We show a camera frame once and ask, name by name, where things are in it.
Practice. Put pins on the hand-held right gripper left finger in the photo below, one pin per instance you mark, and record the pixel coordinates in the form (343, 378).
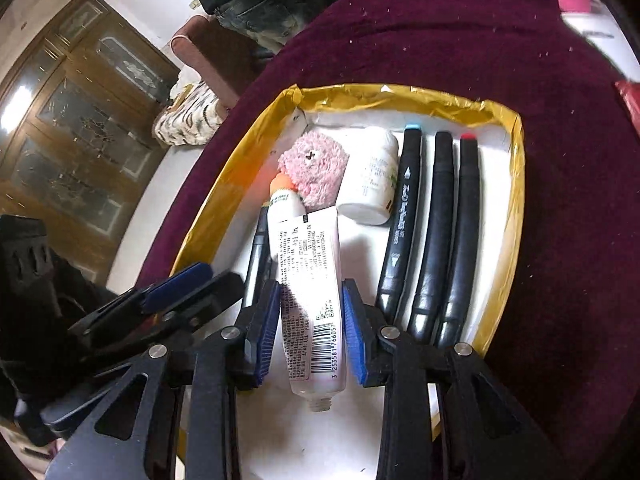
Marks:
(264, 332)

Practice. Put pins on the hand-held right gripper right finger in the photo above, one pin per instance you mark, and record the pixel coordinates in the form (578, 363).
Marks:
(355, 335)

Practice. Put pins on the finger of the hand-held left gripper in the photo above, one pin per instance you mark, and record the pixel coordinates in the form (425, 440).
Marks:
(220, 287)
(175, 285)

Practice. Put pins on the white printed tube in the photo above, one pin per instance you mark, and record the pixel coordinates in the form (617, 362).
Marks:
(305, 270)

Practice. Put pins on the small white bottle orange cap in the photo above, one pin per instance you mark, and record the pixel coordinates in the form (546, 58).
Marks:
(286, 200)

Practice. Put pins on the black marker blue caps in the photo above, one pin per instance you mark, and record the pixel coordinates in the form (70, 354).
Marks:
(402, 220)

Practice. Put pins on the black marker grey cap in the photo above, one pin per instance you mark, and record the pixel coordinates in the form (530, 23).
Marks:
(437, 240)

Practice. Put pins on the black marker red caps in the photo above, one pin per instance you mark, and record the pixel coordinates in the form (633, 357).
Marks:
(462, 250)

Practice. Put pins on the pink fluffy ball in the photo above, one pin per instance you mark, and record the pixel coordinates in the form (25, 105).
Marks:
(315, 167)

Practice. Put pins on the white pill bottle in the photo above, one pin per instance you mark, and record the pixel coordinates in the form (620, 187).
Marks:
(372, 180)

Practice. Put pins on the gold-edged white tray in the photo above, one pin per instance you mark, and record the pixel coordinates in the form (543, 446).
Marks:
(320, 120)

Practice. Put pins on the floral upholstered stool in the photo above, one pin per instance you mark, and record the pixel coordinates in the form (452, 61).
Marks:
(187, 120)

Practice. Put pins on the wooden glass-door cabinet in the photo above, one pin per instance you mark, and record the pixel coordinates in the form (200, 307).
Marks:
(80, 125)

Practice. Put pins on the white cloth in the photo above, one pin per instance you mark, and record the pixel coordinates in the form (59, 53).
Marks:
(176, 91)

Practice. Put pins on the red foil packet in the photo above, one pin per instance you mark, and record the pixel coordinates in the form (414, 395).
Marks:
(631, 105)

